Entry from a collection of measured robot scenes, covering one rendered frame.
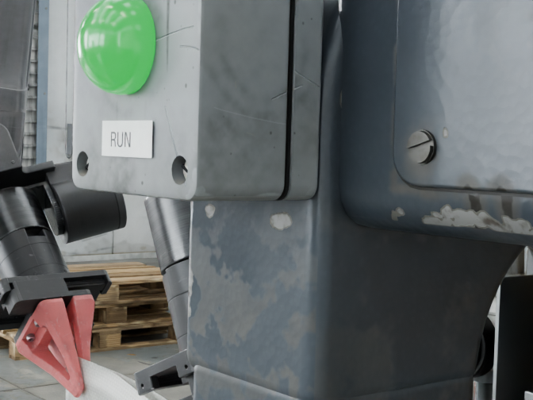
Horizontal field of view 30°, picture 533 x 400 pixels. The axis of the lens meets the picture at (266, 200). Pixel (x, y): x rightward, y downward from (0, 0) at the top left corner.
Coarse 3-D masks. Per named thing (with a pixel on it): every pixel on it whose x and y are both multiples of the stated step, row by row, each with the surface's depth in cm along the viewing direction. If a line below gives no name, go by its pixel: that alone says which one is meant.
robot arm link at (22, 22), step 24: (0, 0) 100; (24, 0) 101; (0, 24) 99; (24, 24) 100; (0, 48) 97; (24, 48) 98; (0, 72) 96; (24, 72) 97; (0, 96) 93; (24, 96) 95; (0, 120) 92; (24, 120) 93
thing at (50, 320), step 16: (48, 304) 82; (64, 304) 83; (32, 320) 83; (48, 320) 81; (64, 320) 82; (16, 336) 85; (32, 336) 84; (48, 336) 84; (64, 336) 82; (32, 352) 84; (48, 352) 85; (64, 352) 82; (48, 368) 83; (64, 368) 83; (80, 368) 81; (64, 384) 82; (80, 384) 81
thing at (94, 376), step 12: (84, 360) 81; (84, 372) 81; (96, 372) 80; (108, 372) 78; (84, 384) 81; (96, 384) 80; (108, 384) 78; (120, 384) 75; (132, 384) 76; (72, 396) 83; (84, 396) 81; (96, 396) 80; (108, 396) 78; (120, 396) 75; (132, 396) 73; (144, 396) 74; (156, 396) 72
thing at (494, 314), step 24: (504, 288) 50; (528, 288) 51; (504, 312) 50; (528, 312) 51; (504, 336) 50; (528, 336) 51; (504, 360) 50; (528, 360) 51; (504, 384) 50; (528, 384) 51
